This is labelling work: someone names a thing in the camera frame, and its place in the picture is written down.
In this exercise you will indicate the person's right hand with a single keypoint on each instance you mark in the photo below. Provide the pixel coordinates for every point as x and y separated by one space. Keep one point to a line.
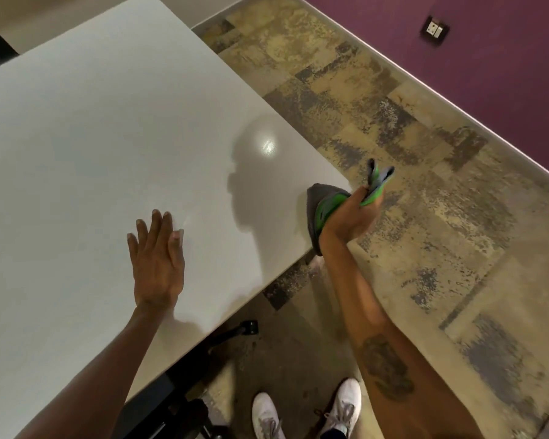
347 221

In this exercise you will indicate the person's left hand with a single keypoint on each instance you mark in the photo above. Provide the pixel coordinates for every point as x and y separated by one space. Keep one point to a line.
158 274

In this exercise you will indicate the person's right fingers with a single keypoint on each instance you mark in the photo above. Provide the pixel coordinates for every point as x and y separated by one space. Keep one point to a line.
363 198

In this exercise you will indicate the person's left middle finger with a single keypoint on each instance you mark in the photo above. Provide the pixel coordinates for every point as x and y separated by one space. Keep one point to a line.
156 228

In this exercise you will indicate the person's left little finger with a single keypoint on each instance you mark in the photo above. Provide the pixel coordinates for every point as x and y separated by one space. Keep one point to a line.
132 245

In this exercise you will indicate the person's left thumb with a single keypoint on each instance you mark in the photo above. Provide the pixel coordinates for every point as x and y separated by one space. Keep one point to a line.
178 249

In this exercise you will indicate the grey and green cleaning cloth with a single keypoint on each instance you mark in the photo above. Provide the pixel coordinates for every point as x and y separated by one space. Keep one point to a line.
322 203

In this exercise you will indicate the person's right forearm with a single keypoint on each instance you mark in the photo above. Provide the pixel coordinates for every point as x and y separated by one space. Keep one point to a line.
384 352

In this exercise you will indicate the person's left forearm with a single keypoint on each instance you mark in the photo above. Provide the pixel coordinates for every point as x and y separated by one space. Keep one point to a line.
91 384

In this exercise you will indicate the black office chair base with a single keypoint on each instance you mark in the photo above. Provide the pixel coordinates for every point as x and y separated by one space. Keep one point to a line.
174 406

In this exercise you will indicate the white left sneaker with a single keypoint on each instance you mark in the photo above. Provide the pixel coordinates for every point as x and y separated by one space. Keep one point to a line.
266 418

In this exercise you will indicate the white sneaker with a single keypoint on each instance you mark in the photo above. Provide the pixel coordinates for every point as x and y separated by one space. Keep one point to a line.
343 406
266 418

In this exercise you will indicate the white right sneaker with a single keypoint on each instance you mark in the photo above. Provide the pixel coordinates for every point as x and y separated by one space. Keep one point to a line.
343 406

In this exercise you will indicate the wall power socket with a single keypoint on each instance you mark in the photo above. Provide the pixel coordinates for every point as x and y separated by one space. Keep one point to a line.
434 30

